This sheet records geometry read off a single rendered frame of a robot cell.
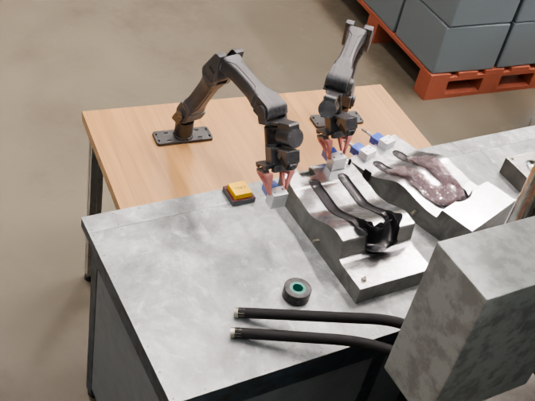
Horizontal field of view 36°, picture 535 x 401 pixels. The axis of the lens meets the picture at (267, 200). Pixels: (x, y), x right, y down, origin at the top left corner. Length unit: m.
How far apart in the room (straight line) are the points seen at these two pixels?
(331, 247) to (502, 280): 0.91
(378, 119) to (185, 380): 1.43
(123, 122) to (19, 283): 0.88
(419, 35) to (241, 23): 1.10
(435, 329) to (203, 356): 0.71
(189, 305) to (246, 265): 0.24
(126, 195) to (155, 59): 2.23
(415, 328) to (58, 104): 2.90
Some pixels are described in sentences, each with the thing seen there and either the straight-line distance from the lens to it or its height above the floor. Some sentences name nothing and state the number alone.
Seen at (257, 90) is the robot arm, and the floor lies 1.21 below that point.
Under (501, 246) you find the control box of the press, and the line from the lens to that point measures 1.69.
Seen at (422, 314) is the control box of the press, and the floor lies 1.30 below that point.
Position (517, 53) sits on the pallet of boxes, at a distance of 5.15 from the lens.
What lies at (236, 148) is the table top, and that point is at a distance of 2.83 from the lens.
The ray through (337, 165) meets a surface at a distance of 2.67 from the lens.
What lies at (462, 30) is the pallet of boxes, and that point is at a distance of 4.77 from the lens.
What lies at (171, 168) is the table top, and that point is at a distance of 2.70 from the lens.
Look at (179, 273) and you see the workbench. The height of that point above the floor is 0.80.
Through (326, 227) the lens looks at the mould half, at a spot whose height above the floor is 0.91.
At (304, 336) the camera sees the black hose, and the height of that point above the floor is 0.86.
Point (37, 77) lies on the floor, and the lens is 4.52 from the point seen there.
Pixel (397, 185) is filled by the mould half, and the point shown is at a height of 0.89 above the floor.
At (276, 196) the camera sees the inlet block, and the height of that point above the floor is 0.96.
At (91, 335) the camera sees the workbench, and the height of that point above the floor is 0.34.
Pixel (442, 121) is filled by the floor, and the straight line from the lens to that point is 4.78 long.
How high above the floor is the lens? 2.51
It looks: 40 degrees down
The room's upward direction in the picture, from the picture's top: 13 degrees clockwise
